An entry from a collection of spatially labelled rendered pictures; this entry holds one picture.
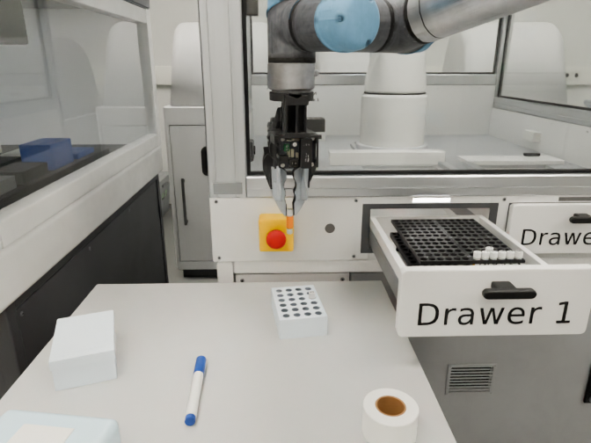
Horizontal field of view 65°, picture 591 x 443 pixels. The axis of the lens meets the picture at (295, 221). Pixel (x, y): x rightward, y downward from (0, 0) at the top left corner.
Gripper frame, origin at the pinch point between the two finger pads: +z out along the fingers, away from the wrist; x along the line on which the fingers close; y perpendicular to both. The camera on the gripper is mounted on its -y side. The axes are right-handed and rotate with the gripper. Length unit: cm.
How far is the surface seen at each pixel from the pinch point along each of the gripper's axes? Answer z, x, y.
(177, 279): 99, -38, -181
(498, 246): 6.8, 36.9, 8.0
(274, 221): 6.2, -1.2, -10.6
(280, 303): 17.1, -2.3, 4.0
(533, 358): 44, 62, -7
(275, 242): 9.7, -1.5, -7.7
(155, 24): -51, -54, -344
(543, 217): 7, 56, -5
